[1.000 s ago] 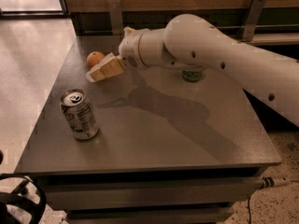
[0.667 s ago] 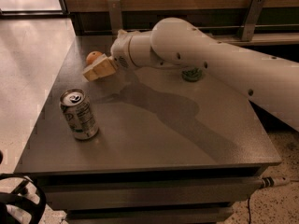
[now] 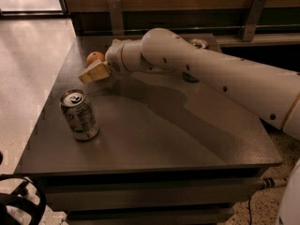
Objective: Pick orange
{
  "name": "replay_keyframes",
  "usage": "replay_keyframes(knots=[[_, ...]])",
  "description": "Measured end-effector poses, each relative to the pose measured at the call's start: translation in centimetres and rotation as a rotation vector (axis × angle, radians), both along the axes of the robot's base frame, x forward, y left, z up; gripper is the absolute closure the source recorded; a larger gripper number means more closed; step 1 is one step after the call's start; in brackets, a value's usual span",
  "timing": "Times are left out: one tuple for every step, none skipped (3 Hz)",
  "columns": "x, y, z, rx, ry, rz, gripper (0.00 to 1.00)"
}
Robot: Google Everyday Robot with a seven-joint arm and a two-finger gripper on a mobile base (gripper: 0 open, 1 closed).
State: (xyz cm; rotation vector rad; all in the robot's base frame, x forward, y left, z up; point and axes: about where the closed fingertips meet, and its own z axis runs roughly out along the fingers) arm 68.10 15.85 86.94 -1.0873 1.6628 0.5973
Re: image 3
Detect orange fruit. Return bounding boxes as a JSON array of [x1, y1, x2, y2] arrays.
[[86, 52, 105, 66]]

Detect green soda can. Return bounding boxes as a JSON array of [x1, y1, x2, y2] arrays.
[[189, 38, 209, 50]]

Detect black chair base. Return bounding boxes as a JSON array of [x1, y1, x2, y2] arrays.
[[0, 174, 46, 225]]

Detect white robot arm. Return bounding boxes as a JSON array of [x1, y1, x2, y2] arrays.
[[80, 28, 300, 176]]

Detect silver soda can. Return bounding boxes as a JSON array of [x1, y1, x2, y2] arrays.
[[60, 89, 98, 141]]

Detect right metal bracket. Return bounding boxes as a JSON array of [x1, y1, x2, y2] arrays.
[[238, 0, 267, 42]]

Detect grey drawer cabinet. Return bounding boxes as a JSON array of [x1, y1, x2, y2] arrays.
[[16, 37, 281, 225]]

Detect metal bracket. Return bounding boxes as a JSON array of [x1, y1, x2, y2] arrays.
[[238, 0, 267, 42], [108, 0, 124, 36]]

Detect silver cylindrical handle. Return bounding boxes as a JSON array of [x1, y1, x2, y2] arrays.
[[262, 177, 287, 189]]

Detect left metal bracket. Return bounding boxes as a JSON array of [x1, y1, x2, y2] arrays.
[[108, 0, 124, 36]]

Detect black cable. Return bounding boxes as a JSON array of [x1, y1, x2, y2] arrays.
[[247, 196, 253, 225]]

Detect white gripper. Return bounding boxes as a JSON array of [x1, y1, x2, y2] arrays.
[[78, 39, 130, 83]]

